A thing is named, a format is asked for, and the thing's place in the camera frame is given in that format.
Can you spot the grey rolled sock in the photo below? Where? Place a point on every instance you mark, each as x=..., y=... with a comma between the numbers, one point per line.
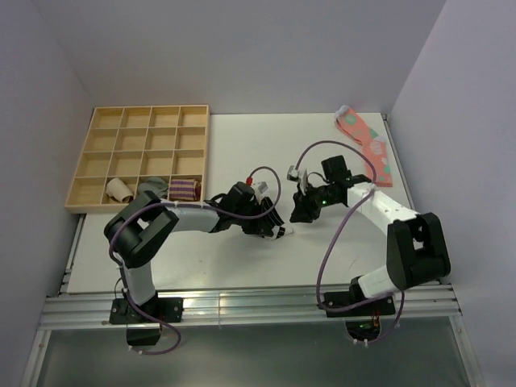
x=154, y=188

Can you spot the black white-striped sock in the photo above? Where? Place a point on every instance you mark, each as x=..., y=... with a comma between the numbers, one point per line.
x=271, y=226

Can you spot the purple striped sock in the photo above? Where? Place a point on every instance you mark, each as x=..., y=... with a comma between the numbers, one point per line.
x=185, y=190

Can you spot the aluminium mounting rail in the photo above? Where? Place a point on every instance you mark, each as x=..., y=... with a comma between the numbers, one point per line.
x=237, y=306

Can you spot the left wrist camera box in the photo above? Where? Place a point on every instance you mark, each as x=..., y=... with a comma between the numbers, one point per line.
x=259, y=187

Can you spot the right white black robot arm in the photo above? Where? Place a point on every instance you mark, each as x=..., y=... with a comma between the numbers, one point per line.
x=416, y=251

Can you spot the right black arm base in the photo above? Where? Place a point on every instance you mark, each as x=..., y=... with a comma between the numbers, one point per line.
x=341, y=304

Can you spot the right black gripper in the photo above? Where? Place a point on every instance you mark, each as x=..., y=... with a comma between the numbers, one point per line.
x=303, y=211

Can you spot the wooden compartment tray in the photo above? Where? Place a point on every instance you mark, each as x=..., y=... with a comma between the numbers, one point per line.
x=136, y=142

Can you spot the pink patterned sock pair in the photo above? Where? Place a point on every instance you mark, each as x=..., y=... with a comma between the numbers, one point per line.
x=373, y=145

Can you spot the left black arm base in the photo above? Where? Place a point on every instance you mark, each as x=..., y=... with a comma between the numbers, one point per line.
x=168, y=310

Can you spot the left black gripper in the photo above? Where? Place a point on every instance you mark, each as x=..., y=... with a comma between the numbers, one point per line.
x=257, y=228

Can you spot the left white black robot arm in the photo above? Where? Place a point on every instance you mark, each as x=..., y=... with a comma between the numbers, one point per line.
x=137, y=232

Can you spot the beige rolled sock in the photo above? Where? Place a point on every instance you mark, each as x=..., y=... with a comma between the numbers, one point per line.
x=119, y=191

